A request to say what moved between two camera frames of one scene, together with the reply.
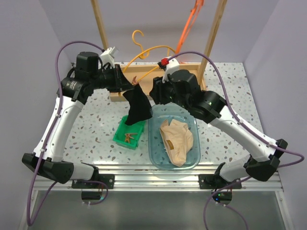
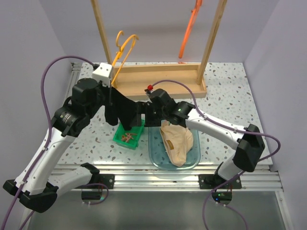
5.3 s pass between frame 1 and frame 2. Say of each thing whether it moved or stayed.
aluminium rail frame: stayed
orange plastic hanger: moved
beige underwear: stayed
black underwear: moved
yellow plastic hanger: moved
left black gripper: moved
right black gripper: moved
